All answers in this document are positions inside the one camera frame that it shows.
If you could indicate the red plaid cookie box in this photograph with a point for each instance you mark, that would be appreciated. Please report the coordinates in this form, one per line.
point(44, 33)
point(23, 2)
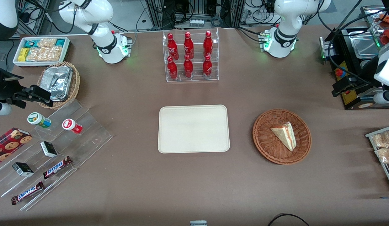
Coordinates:
point(11, 144)

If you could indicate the white plastic snack bin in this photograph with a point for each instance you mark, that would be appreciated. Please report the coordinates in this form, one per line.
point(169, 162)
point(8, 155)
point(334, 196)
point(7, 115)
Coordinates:
point(15, 61)

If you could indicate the brown Snickers bar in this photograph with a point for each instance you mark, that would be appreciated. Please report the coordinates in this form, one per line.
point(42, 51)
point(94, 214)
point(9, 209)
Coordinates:
point(26, 193)
point(56, 168)

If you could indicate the triangular white bread sandwich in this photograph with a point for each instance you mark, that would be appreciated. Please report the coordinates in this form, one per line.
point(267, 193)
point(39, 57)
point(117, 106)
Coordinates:
point(285, 136)

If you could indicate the steel warmer pan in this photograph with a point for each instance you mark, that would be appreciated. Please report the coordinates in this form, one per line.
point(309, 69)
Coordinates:
point(367, 65)
point(364, 45)

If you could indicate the light tan wicker basket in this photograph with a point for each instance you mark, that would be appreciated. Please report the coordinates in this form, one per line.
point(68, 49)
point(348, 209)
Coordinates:
point(76, 83)

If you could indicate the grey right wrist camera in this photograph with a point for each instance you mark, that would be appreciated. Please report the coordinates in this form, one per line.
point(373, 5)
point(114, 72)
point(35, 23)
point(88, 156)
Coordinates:
point(1, 109)

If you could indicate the brown wicker basket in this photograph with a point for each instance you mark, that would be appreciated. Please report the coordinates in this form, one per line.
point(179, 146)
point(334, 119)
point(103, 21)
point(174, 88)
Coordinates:
point(265, 141)

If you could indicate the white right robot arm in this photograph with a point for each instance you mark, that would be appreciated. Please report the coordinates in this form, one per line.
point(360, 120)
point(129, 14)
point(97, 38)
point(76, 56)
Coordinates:
point(102, 34)

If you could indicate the black food warmer machine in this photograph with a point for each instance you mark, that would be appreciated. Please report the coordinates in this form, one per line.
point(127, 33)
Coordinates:
point(354, 103)

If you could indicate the green lidded snack cup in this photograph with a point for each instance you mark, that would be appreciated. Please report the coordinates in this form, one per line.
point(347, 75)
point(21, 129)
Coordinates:
point(37, 119)

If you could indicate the small grey device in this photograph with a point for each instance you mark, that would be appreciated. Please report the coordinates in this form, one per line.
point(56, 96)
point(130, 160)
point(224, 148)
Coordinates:
point(198, 223)

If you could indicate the orange food piece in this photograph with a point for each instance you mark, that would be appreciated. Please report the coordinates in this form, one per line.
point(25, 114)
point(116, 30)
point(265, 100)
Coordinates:
point(386, 18)

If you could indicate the red aluminium cola bottle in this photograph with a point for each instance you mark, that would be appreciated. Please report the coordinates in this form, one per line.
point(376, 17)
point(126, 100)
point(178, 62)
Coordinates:
point(189, 47)
point(207, 67)
point(173, 48)
point(208, 45)
point(172, 70)
point(188, 69)

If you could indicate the teal snack packet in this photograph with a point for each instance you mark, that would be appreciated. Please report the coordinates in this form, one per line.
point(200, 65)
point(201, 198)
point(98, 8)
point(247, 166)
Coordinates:
point(30, 43)
point(60, 42)

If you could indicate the clear acrylic step stand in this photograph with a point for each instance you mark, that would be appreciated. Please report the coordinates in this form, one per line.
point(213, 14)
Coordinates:
point(87, 135)

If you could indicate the silver foil container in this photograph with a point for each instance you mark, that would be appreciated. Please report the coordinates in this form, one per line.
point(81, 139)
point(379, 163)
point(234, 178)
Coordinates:
point(58, 83)

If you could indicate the clear bag of snacks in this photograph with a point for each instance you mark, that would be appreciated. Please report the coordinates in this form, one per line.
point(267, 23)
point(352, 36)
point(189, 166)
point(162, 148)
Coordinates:
point(382, 139)
point(386, 155)

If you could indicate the beige plastic tray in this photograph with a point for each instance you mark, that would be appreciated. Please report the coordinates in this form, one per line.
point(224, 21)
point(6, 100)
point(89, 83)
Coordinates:
point(194, 128)

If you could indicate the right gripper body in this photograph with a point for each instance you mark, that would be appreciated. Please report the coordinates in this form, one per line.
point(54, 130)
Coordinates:
point(0, 88)

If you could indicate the small black carton box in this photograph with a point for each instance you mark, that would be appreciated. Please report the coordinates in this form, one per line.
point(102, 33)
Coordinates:
point(49, 149)
point(22, 169)

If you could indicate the clear acrylic bottle rack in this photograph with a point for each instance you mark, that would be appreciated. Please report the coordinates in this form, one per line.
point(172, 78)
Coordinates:
point(196, 75)

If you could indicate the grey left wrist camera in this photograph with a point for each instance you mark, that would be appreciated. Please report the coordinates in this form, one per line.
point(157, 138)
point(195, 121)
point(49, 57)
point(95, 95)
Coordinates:
point(384, 97)

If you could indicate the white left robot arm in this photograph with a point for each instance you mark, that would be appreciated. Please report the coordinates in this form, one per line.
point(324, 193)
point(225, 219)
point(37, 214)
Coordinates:
point(282, 31)

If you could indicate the red lidded snack cup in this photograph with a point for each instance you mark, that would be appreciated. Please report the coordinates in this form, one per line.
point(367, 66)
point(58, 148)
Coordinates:
point(70, 125)

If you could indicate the white power strip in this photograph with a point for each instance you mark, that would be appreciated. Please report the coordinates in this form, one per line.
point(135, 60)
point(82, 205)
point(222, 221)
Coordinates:
point(197, 22)

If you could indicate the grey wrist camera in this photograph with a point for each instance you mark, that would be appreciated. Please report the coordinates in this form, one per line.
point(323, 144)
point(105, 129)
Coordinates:
point(1, 109)
point(384, 97)

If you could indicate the clear cracker bag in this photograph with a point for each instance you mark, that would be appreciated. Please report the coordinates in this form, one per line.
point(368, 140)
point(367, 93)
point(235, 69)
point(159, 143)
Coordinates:
point(47, 42)
point(45, 54)

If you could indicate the yellow snack packet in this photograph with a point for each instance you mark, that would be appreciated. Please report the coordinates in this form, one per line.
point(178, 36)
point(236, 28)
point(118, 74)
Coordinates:
point(23, 54)

